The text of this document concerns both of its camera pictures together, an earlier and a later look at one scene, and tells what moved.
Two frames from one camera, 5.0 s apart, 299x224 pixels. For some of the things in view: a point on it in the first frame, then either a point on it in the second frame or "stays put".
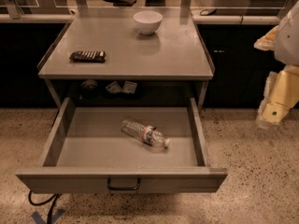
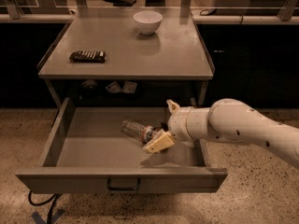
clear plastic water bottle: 151,136 stays put
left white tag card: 114,88 stays put
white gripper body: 288,42 to 177,124
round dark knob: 89,84 stays put
